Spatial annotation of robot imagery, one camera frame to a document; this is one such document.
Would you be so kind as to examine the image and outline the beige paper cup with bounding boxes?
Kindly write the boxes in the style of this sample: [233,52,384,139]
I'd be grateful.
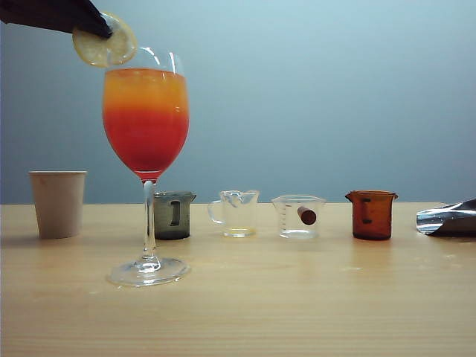
[28,170,89,240]

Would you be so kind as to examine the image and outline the grey tinted measuring cup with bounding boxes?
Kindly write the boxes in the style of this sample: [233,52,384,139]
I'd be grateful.
[152,191,197,241]

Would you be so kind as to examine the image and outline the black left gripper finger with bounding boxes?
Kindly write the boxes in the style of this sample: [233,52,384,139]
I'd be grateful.
[0,0,115,39]

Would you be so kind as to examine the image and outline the amber measuring cup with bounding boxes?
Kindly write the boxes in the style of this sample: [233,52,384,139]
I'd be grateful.
[344,190,399,242]

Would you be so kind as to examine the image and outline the shiny metal scoop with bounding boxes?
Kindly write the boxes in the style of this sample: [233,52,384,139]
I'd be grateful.
[415,199,476,237]

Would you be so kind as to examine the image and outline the wine glass with orange-red drink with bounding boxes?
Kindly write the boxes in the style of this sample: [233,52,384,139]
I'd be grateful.
[101,46,191,288]

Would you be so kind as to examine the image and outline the yellow lemon slice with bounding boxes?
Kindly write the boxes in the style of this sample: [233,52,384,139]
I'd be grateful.
[71,10,139,69]

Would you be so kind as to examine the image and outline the clear glass cup with handle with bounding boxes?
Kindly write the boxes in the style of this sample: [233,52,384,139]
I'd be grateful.
[207,190,261,239]

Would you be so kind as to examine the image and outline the clear measuring cup, wooden handle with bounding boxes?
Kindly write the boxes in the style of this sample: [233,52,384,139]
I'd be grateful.
[270,195,327,240]

